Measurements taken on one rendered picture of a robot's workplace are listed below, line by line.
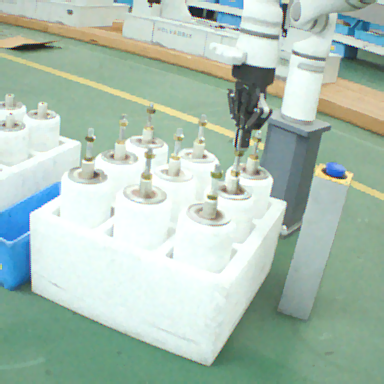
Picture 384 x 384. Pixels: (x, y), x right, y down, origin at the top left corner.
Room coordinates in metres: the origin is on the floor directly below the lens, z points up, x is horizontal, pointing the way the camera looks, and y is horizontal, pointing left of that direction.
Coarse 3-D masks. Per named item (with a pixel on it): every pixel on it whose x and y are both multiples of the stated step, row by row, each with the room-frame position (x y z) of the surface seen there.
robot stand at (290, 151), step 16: (272, 128) 1.30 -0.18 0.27; (288, 128) 1.26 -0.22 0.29; (304, 128) 1.25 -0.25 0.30; (320, 128) 1.29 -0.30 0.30; (272, 144) 1.29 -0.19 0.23; (288, 144) 1.27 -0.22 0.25; (304, 144) 1.26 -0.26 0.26; (272, 160) 1.29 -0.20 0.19; (288, 160) 1.26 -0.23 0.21; (304, 160) 1.26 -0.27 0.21; (272, 176) 1.28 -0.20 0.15; (288, 176) 1.26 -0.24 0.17; (304, 176) 1.28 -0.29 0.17; (272, 192) 1.28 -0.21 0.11; (288, 192) 1.26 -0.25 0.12; (304, 192) 1.30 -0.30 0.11; (288, 208) 1.26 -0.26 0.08; (304, 208) 1.32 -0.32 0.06; (288, 224) 1.26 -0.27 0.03
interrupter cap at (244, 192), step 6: (222, 186) 0.92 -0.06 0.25; (240, 186) 0.93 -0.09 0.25; (216, 192) 0.89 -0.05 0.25; (222, 192) 0.89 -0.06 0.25; (240, 192) 0.91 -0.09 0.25; (246, 192) 0.91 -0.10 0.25; (228, 198) 0.87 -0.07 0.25; (234, 198) 0.87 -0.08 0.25; (240, 198) 0.88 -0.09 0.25; (246, 198) 0.88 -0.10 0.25
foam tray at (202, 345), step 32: (32, 224) 0.83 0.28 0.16; (64, 224) 0.81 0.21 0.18; (256, 224) 0.94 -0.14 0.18; (32, 256) 0.83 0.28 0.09; (64, 256) 0.80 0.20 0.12; (96, 256) 0.78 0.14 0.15; (128, 256) 0.76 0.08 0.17; (160, 256) 0.76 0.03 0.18; (256, 256) 0.86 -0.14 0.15; (32, 288) 0.83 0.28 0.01; (64, 288) 0.80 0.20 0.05; (96, 288) 0.78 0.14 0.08; (128, 288) 0.76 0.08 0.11; (160, 288) 0.74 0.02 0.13; (192, 288) 0.72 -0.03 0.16; (224, 288) 0.70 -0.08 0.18; (256, 288) 0.95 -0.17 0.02; (96, 320) 0.78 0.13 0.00; (128, 320) 0.76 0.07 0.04; (160, 320) 0.74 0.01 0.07; (192, 320) 0.72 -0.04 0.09; (224, 320) 0.72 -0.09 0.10; (192, 352) 0.71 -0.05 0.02
